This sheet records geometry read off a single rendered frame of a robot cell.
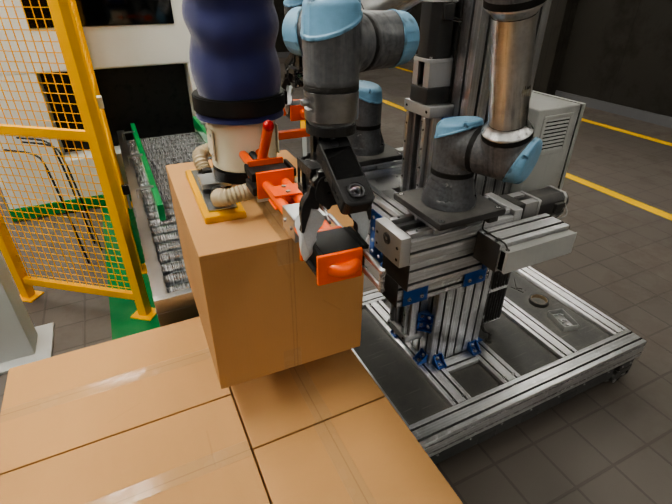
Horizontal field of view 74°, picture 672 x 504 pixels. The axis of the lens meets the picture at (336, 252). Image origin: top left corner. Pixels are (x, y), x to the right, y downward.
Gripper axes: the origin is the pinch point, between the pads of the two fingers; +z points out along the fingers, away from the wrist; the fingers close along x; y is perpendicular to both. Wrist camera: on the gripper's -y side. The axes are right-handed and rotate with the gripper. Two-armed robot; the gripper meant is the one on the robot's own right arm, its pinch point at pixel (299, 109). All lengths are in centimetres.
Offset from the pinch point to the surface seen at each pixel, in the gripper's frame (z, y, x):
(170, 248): 67, -42, -50
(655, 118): 123, -216, 548
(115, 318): 120, -73, -85
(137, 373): 64, 33, -67
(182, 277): 66, -16, -48
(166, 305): 61, 7, -55
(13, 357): 117, -58, -130
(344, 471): 64, 87, -22
